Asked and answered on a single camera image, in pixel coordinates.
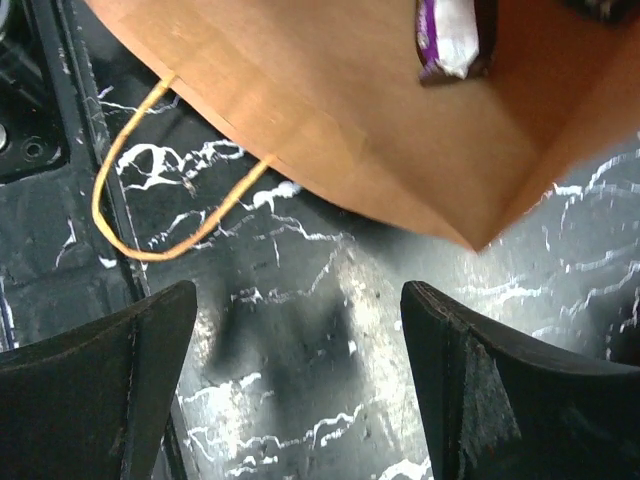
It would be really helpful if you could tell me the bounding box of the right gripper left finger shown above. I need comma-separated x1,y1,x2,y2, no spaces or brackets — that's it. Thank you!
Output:
1,281,197,479

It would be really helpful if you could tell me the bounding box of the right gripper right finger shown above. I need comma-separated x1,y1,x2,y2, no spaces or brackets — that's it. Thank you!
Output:
400,281,639,479

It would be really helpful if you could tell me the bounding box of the brown purple candy packet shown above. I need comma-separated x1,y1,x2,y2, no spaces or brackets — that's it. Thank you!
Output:
414,0,498,86

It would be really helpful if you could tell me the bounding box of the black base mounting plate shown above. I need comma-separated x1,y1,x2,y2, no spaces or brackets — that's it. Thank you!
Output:
0,0,151,301

